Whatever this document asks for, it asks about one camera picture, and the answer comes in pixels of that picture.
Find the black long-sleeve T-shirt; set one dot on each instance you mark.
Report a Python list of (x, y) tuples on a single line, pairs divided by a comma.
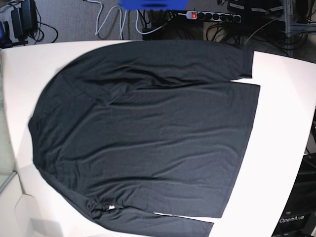
[(147, 137)]

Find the blue box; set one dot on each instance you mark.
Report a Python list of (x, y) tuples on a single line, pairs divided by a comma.
[(153, 4)]

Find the black power brick on floor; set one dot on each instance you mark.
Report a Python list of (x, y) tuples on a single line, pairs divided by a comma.
[(24, 19)]

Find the black OpenArm base unit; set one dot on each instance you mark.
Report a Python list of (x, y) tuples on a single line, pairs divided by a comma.
[(298, 218)]

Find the white power strip red switch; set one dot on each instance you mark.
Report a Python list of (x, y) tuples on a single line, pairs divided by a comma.
[(213, 16)]

